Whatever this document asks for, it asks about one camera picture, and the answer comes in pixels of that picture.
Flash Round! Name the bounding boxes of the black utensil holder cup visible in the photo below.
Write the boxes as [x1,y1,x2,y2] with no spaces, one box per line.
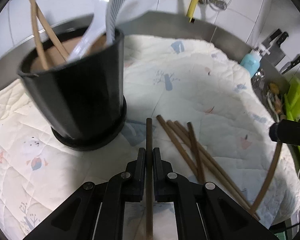
[17,17,128,152]

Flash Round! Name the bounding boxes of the cluttered metal kitchen tools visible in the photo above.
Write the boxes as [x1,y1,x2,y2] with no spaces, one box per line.
[252,69,286,121]

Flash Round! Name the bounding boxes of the single brown wooden chopstick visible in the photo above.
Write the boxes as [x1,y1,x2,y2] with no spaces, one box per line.
[145,118,154,240]
[250,141,283,213]
[31,0,69,62]
[27,0,50,70]

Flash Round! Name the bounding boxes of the white quilted printed mat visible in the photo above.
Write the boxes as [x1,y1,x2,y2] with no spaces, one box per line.
[0,34,300,240]

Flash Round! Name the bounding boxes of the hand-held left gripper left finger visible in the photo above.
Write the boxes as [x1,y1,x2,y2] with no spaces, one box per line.
[22,147,147,240]

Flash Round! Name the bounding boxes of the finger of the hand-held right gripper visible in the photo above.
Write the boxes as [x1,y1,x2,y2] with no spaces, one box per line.
[269,119,300,147]

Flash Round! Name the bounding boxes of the metal wall valve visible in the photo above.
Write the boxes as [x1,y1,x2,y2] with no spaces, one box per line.
[209,0,228,10]

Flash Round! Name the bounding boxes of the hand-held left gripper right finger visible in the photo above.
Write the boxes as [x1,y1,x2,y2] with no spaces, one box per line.
[153,147,278,240]

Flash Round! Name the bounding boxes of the yellow gas hose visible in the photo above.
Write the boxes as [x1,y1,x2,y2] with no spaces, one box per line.
[186,0,208,23]

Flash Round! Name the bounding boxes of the white plastic spoon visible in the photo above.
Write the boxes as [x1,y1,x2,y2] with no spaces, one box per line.
[66,0,127,64]

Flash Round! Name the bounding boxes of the blue soap bottle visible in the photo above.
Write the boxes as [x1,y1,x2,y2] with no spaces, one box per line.
[240,44,270,78]

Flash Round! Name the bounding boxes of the green plastic rack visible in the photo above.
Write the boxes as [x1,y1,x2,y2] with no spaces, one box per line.
[282,76,300,181]

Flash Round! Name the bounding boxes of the small black-handled knife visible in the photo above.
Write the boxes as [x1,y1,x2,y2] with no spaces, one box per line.
[281,54,300,75]

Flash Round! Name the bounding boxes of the pile of brown chopsticks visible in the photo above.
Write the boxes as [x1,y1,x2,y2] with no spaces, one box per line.
[156,115,261,221]

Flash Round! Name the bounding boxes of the steel cleaver with black handle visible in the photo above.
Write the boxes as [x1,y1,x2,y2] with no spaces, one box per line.
[265,31,290,67]
[261,28,282,51]

